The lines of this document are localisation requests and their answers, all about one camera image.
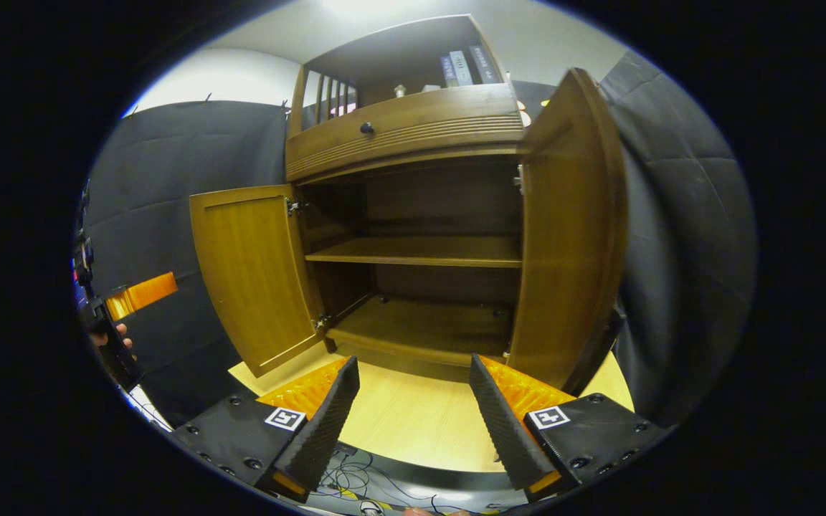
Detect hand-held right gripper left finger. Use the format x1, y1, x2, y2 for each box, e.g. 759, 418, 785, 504
171, 356, 361, 502

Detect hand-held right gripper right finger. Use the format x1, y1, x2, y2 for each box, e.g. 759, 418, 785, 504
469, 353, 674, 502

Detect wooden cabinet door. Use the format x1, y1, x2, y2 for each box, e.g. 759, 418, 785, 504
189, 184, 326, 378
506, 68, 629, 396

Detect tangled black cables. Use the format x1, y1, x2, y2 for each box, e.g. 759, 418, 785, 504
313, 443, 507, 516

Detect black backdrop cloth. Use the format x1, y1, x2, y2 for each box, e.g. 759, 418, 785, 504
80, 50, 758, 431

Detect wooden inner shelf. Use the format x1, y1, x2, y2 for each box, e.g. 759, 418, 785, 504
304, 236, 523, 268

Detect wooden double-door shoe cabinet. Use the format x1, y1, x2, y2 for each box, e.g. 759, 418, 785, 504
189, 14, 629, 396

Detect grey book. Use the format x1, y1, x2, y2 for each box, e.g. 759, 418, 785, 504
449, 50, 473, 87

